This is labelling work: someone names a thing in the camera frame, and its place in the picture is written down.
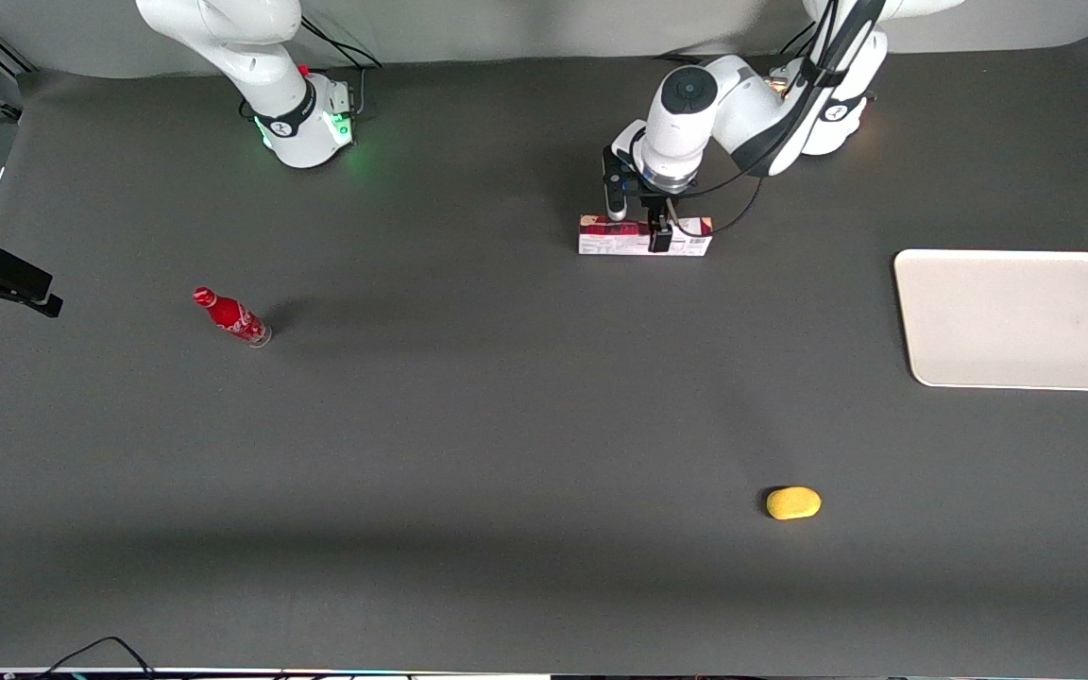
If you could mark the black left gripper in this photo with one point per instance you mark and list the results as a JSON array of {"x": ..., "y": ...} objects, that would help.
[{"x": 654, "y": 206}]

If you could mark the red tartan cookie box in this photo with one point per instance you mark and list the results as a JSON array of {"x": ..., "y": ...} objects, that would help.
[{"x": 610, "y": 241}]

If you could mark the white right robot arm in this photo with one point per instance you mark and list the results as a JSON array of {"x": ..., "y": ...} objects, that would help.
[{"x": 294, "y": 123}]

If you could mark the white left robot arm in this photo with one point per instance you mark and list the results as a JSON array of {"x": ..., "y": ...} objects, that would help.
[{"x": 686, "y": 123}]

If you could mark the cream plastic tray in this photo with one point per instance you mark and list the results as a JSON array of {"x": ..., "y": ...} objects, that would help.
[{"x": 1007, "y": 321}]

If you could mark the red cola bottle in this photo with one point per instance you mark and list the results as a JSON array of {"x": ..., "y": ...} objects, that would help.
[{"x": 230, "y": 317}]

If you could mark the light grey backdrop cloth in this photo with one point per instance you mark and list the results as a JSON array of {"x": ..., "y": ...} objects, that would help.
[{"x": 544, "y": 28}]

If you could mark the yellow sponge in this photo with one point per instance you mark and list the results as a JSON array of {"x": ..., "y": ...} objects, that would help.
[{"x": 794, "y": 503}]

